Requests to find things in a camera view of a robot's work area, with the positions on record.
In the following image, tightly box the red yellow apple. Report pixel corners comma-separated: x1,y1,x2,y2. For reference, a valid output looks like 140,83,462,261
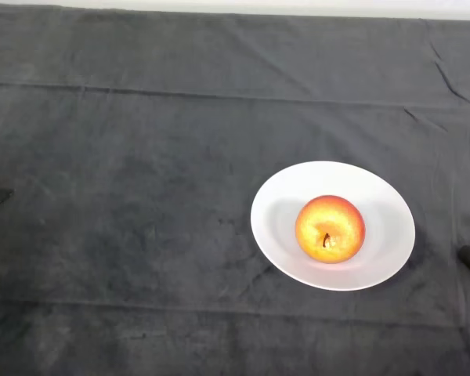
295,194,367,264

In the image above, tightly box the dark grey table cloth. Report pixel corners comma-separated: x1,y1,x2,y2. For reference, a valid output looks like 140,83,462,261
0,4,470,376

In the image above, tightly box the white round plate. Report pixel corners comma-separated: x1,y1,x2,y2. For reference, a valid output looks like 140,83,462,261
250,160,417,292

